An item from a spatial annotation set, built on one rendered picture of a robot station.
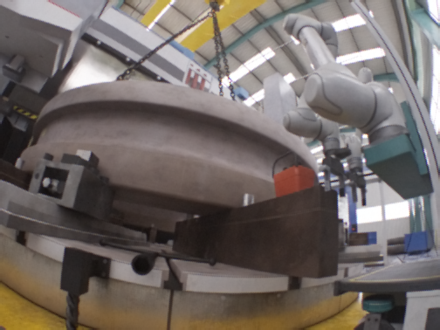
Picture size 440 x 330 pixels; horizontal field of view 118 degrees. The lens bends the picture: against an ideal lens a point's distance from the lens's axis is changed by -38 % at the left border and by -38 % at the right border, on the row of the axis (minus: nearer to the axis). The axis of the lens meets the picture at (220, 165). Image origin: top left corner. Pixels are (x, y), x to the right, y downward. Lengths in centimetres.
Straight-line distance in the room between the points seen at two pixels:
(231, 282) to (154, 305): 30
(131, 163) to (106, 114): 63
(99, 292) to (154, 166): 87
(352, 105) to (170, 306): 90
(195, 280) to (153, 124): 124
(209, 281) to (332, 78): 79
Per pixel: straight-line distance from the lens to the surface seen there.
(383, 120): 76
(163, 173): 138
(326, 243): 89
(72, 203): 109
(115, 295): 86
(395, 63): 106
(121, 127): 176
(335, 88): 65
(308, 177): 105
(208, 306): 87
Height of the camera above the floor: 41
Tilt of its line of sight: 22 degrees up
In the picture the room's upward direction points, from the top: 7 degrees clockwise
